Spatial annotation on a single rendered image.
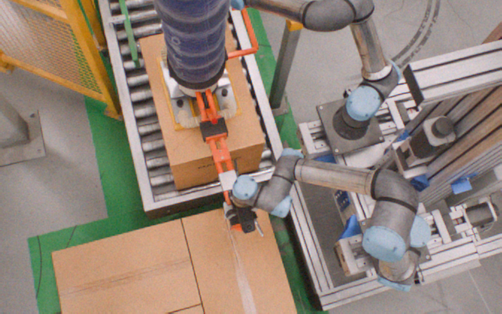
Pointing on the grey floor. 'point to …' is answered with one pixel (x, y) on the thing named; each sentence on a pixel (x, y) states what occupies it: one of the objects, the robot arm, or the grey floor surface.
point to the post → (284, 62)
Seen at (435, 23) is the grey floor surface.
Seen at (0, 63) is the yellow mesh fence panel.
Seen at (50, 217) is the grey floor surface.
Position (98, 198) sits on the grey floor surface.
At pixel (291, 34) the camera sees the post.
